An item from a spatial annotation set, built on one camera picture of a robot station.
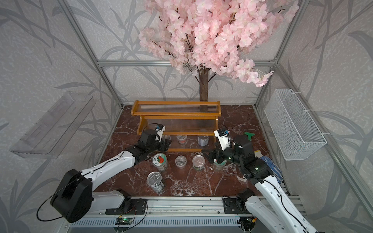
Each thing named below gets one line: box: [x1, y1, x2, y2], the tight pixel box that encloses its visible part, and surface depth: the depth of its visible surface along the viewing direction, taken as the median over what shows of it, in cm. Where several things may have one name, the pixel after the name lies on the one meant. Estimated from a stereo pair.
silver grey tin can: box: [197, 134, 209, 147], surface depth 93 cm
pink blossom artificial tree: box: [138, 0, 300, 102], surface depth 49 cm
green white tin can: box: [146, 171, 166, 194], surface depth 74 cm
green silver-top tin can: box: [191, 154, 206, 171], surface depth 86 cm
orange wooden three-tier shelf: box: [131, 99, 222, 152], surface depth 98 cm
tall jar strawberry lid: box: [152, 152, 168, 172], surface depth 84 cm
